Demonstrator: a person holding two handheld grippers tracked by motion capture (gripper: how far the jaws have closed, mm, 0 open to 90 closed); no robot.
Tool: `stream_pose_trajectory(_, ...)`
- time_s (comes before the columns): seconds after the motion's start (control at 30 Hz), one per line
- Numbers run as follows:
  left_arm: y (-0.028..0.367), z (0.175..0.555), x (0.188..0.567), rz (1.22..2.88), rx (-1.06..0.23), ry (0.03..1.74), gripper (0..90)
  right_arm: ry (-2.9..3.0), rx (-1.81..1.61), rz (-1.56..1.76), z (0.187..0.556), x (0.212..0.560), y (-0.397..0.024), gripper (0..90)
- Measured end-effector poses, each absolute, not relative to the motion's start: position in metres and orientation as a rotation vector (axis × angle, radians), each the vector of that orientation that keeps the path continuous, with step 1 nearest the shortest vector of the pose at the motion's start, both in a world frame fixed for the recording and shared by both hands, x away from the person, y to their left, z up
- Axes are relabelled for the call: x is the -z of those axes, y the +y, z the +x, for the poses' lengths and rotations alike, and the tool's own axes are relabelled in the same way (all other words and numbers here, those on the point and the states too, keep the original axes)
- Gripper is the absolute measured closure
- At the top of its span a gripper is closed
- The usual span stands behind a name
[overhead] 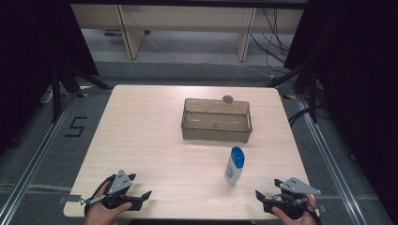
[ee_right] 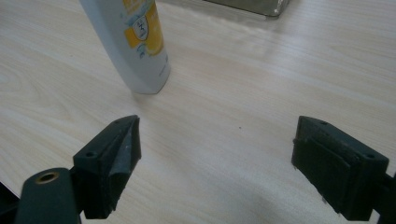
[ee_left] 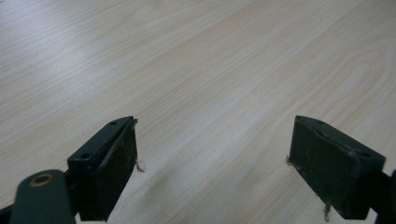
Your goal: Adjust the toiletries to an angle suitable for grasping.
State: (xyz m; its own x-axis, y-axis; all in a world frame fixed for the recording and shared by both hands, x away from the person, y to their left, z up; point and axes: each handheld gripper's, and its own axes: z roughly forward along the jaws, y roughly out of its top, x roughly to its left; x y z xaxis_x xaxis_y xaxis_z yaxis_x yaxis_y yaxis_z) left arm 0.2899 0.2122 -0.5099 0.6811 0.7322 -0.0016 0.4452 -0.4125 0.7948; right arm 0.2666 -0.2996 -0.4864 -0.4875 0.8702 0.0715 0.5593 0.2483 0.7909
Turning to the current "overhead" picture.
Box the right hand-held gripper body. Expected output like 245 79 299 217
263 176 322 220

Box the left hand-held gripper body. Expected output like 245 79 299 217
99 169 144 211

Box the white bottle with blue cap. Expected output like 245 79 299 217
223 145 246 186

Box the clear plastic storage box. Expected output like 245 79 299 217
180 97 253 144

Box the person's right hand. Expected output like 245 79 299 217
270 193 320 225

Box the person's left hand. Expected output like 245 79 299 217
84 183 133 225

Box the black metal stand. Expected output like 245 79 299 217
51 63 114 124
266 61 319 124

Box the dark curtain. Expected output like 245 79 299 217
0 0 100 158
283 0 398 221

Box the small pink item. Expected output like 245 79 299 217
103 29 123 38

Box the beige wooden furniture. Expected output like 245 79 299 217
69 3 306 62

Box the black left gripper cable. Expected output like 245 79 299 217
80 173 117 218

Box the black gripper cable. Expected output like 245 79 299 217
80 173 117 218
304 200 323 225

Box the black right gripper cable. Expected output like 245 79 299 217
304 200 323 225

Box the aluminium floor rail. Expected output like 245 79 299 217
295 94 368 225
0 93 80 225

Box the thick black floor cable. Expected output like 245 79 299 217
287 107 314 127

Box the black hanging cable bundle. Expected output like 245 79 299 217
249 7 293 75

